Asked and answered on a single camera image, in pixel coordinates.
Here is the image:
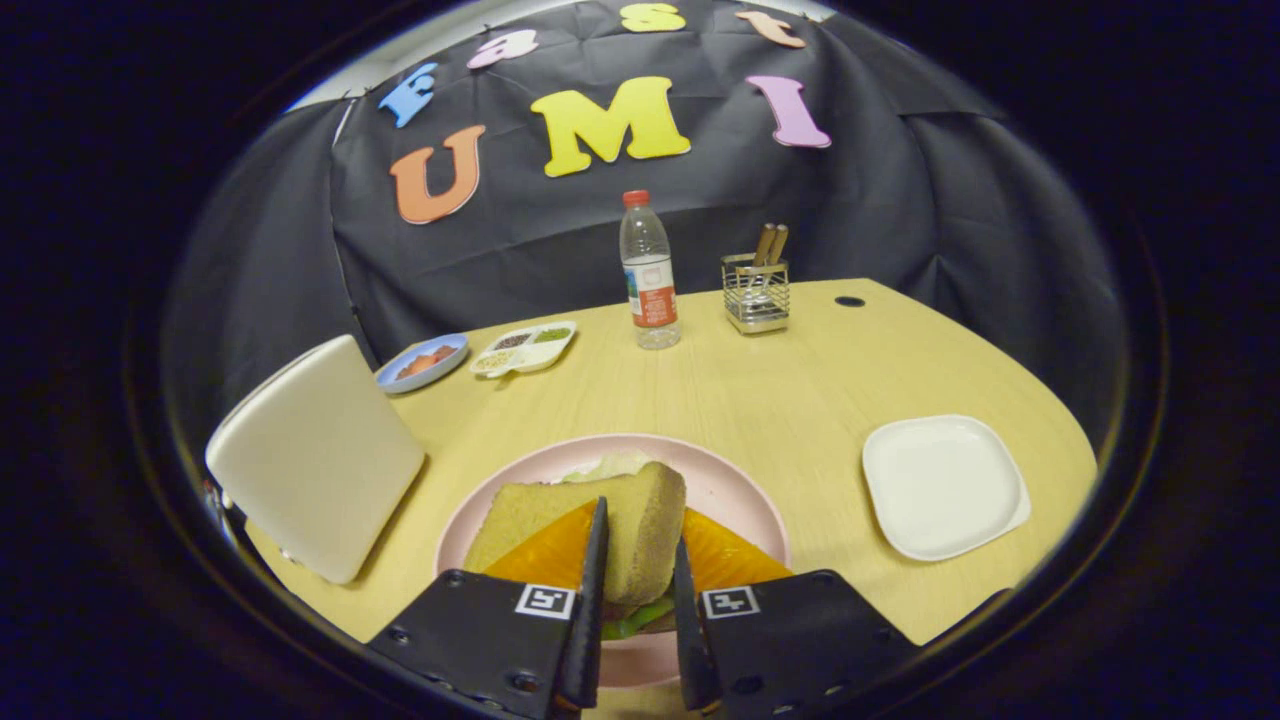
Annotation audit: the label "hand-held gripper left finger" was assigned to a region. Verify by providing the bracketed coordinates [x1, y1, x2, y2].
[367, 497, 610, 720]

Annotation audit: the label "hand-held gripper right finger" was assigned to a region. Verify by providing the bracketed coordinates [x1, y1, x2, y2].
[672, 508, 919, 716]

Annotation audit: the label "green lettuce leaf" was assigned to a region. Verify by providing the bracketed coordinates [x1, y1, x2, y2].
[560, 452, 677, 641]

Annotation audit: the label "brown bread slice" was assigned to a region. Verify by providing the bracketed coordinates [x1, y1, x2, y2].
[463, 461, 688, 607]

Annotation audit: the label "pink plate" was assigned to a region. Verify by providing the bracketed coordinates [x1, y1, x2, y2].
[435, 433, 791, 689]

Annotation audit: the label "white divided dish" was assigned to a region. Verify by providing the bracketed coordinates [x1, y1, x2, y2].
[470, 321, 578, 380]

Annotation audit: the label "blue plate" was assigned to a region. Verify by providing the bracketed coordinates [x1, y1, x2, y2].
[375, 333, 469, 395]

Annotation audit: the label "white square plate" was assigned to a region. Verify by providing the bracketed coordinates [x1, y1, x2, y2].
[862, 414, 1032, 563]

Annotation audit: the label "orange red food slices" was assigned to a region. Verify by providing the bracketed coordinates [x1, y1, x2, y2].
[397, 345, 458, 379]

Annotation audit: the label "white toaster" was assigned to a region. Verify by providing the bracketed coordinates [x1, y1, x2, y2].
[205, 334, 428, 586]

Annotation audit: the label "clear red-capped water bottle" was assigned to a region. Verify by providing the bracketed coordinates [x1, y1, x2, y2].
[619, 190, 683, 351]

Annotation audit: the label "metal wire utensil holder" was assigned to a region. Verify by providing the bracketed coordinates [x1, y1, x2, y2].
[721, 253, 791, 335]

